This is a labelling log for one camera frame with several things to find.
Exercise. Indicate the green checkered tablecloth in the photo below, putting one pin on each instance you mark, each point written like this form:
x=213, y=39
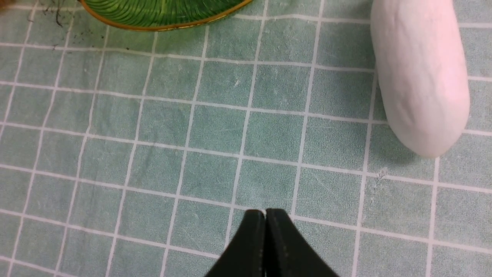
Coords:
x=129, y=154

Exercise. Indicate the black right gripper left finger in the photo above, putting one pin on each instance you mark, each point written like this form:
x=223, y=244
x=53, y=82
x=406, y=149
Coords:
x=243, y=256

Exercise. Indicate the green plastic plate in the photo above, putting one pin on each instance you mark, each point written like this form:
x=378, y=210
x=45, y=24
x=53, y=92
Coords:
x=160, y=15

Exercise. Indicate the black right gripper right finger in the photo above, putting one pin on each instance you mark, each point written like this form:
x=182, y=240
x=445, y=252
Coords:
x=287, y=253

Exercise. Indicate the white radish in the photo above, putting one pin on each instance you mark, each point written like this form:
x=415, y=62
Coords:
x=422, y=72

